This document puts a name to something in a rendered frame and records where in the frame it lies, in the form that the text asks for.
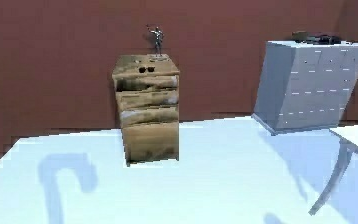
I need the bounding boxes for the brown wooden chest of drawers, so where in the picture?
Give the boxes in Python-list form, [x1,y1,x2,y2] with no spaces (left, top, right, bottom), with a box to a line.
[111,53,181,167]

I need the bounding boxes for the white chest of drawers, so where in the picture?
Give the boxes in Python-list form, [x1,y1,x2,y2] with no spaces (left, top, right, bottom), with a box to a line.
[252,40,358,136]

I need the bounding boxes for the dark object on white chest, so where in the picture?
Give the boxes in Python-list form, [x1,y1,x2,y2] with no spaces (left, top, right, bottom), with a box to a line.
[291,30,342,46]

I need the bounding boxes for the white table with grey leg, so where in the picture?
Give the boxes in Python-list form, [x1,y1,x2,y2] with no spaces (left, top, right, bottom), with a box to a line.
[308,123,358,217]

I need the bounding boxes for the grey metal figurine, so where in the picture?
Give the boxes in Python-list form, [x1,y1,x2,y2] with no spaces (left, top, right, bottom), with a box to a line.
[146,23,168,62]

